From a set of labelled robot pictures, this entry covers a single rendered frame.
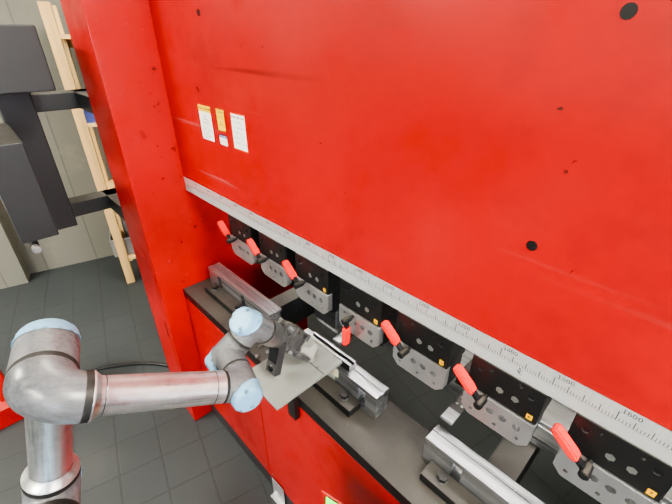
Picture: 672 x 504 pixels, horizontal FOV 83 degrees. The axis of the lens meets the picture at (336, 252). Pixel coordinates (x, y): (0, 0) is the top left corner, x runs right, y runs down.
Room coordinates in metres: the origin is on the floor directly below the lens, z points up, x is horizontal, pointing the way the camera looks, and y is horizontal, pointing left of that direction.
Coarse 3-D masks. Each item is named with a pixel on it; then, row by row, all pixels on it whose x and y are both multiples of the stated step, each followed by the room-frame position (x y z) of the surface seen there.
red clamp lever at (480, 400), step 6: (456, 366) 0.58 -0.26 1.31; (462, 366) 0.58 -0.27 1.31; (456, 372) 0.57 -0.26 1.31; (462, 372) 0.57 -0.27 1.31; (462, 378) 0.56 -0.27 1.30; (468, 378) 0.57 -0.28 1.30; (462, 384) 0.56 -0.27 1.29; (468, 384) 0.56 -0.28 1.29; (474, 384) 0.56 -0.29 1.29; (468, 390) 0.55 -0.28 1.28; (474, 390) 0.55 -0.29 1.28; (474, 396) 0.54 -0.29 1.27; (480, 396) 0.55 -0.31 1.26; (486, 396) 0.55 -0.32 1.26; (474, 402) 0.54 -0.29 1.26; (480, 402) 0.53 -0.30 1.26; (486, 402) 0.54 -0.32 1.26; (480, 408) 0.52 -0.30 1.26
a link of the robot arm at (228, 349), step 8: (224, 336) 0.77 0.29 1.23; (232, 336) 0.75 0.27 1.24; (216, 344) 0.76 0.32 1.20; (224, 344) 0.74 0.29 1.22; (232, 344) 0.74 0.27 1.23; (240, 344) 0.74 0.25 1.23; (216, 352) 0.73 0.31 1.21; (224, 352) 0.72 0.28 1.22; (232, 352) 0.72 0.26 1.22; (240, 352) 0.73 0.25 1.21; (208, 360) 0.72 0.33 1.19; (216, 360) 0.72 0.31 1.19; (224, 360) 0.70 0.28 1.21; (232, 360) 0.69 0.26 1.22; (208, 368) 0.72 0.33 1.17; (216, 368) 0.71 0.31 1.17
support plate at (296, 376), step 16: (320, 352) 0.94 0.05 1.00; (256, 368) 0.87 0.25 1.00; (288, 368) 0.87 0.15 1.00; (304, 368) 0.87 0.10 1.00; (320, 368) 0.87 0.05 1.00; (272, 384) 0.81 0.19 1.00; (288, 384) 0.81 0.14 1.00; (304, 384) 0.81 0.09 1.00; (272, 400) 0.75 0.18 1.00; (288, 400) 0.75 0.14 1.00
